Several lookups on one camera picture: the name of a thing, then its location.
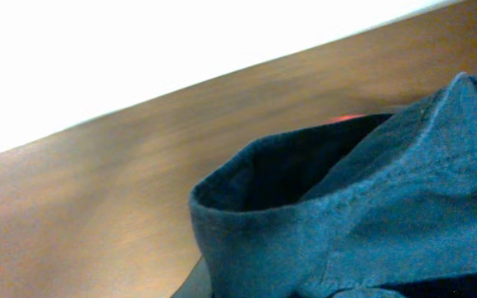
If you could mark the red cloth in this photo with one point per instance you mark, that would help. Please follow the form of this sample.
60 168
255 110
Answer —
345 118

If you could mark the navy blue shorts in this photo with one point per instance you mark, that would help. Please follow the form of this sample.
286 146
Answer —
378 206

